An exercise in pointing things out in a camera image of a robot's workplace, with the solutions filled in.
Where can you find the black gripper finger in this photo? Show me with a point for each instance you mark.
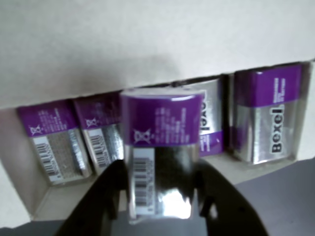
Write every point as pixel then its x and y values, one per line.
pixel 98 201
pixel 226 196

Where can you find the purple silver 9V battery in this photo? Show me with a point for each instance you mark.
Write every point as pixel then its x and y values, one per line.
pixel 265 118
pixel 54 142
pixel 162 147
pixel 211 118
pixel 103 130

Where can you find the white cardboard battery box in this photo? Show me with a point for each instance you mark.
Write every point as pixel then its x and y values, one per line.
pixel 123 37

